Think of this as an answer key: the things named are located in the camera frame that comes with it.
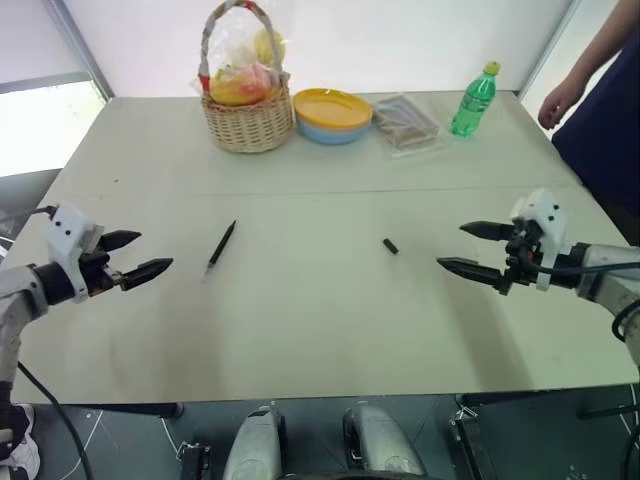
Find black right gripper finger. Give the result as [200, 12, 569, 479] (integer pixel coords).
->
[435, 256, 507, 290]
[458, 220, 517, 243]

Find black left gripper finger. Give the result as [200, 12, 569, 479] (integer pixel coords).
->
[119, 256, 175, 293]
[101, 229, 143, 253]

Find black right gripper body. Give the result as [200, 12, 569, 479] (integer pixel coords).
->
[498, 218, 549, 297]

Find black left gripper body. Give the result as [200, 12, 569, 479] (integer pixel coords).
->
[77, 233, 126, 298]

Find black pen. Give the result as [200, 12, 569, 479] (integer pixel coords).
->
[201, 219, 238, 284]

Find bystander bare hand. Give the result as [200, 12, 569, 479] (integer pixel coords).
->
[538, 78, 582, 133]

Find green plastic bottle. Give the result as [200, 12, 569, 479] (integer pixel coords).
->
[449, 60, 503, 139]

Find clear packet of brown snacks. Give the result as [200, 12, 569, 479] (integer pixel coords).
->
[371, 92, 444, 159]

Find bystander dark blue clothing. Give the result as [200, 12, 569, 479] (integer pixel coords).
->
[550, 47, 640, 247]

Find orange yellow fruit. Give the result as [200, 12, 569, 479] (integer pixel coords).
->
[209, 73, 252, 106]

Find light blue plastic bowl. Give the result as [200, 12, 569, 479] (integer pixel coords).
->
[296, 116, 374, 147]

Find white and black shoe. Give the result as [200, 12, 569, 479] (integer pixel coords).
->
[0, 403, 42, 472]

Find silver rounded housing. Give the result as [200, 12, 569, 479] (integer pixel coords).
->
[341, 403, 427, 480]
[221, 403, 289, 480]

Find yellow plastic plate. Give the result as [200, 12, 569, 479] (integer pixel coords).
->
[292, 87, 374, 132]

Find pink red fruit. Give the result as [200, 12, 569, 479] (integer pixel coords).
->
[240, 63, 280, 99]

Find yellow green round fruit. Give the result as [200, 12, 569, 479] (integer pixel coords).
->
[254, 27, 288, 69]

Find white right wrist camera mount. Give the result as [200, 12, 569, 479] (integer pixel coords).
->
[509, 187, 572, 292]

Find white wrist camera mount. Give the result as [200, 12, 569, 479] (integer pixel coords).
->
[46, 202, 106, 304]
[509, 187, 572, 292]

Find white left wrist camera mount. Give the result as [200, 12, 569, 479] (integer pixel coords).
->
[46, 202, 106, 304]

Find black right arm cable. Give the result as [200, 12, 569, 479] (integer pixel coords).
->
[538, 258, 640, 345]

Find black table leg frame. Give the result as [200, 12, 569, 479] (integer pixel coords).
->
[446, 392, 640, 480]
[49, 401, 213, 480]

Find woven wicker handle basket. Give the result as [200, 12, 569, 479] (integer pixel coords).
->
[200, 0, 294, 154]

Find grey window frame post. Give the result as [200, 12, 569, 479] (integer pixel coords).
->
[45, 0, 117, 102]

